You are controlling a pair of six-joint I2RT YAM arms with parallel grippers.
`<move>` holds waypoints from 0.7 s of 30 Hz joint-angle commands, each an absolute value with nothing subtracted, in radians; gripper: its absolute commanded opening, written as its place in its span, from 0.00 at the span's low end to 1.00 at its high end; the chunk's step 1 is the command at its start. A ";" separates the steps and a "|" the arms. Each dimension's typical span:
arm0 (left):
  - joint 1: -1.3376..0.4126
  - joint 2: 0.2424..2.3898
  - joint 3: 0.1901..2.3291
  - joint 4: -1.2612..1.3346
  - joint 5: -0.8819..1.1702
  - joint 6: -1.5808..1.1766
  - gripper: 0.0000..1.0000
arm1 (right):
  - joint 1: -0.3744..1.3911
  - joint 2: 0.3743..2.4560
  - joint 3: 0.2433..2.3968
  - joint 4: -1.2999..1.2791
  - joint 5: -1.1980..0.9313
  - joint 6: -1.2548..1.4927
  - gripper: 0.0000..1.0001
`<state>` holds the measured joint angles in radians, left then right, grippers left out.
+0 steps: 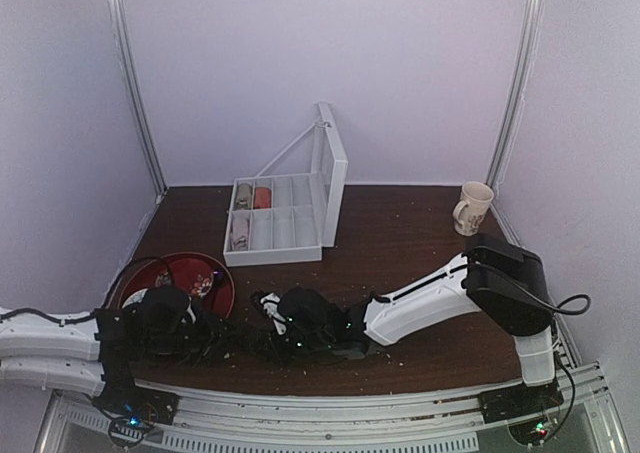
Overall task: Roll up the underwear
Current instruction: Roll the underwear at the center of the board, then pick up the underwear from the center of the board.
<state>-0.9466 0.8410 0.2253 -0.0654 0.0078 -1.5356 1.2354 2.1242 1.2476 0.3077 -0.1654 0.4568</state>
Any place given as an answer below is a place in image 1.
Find black striped underwear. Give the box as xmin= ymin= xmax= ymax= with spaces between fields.
xmin=229 ymin=323 xmax=279 ymax=361

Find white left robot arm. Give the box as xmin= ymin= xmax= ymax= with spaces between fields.
xmin=1 ymin=285 xmax=232 ymax=396

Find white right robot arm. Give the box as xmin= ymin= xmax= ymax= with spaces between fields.
xmin=251 ymin=234 xmax=589 ymax=387

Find blue patterned bowl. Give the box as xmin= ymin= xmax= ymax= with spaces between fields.
xmin=121 ymin=288 xmax=148 ymax=309

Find red floral plate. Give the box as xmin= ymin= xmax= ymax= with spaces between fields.
xmin=154 ymin=256 xmax=218 ymax=298

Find round red tray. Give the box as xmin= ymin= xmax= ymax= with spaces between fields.
xmin=116 ymin=252 xmax=235 ymax=318

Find purple spoon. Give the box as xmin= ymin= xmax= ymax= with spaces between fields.
xmin=205 ymin=269 xmax=225 ymax=309

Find white compartment organizer box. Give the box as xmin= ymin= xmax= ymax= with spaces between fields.
xmin=223 ymin=101 xmax=349 ymax=267

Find grey folded cloth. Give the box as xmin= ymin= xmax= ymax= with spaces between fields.
xmin=229 ymin=214 xmax=251 ymax=251

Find red rolled cloth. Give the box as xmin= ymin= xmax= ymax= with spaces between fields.
xmin=253 ymin=186 xmax=272 ymax=209

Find beige rolled cloth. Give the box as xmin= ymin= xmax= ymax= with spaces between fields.
xmin=234 ymin=183 xmax=254 ymax=210

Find cream floral mug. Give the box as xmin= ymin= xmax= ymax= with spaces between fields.
xmin=452 ymin=181 xmax=494 ymax=237

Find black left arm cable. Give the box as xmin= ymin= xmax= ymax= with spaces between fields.
xmin=102 ymin=255 xmax=171 ymax=314

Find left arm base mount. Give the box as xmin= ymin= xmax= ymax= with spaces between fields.
xmin=88 ymin=371 xmax=179 ymax=451

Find aluminium front rail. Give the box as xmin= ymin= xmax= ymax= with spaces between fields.
xmin=35 ymin=363 xmax=628 ymax=452

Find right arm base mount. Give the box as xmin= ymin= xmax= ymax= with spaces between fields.
xmin=478 ymin=365 xmax=577 ymax=449

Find left aluminium frame post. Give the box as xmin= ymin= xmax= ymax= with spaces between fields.
xmin=107 ymin=0 xmax=168 ymax=197

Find aluminium frame post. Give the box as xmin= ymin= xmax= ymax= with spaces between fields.
xmin=107 ymin=0 xmax=168 ymax=197
xmin=486 ymin=0 xmax=543 ymax=193

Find right aluminium frame post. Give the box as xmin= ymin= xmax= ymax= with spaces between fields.
xmin=486 ymin=0 xmax=543 ymax=193

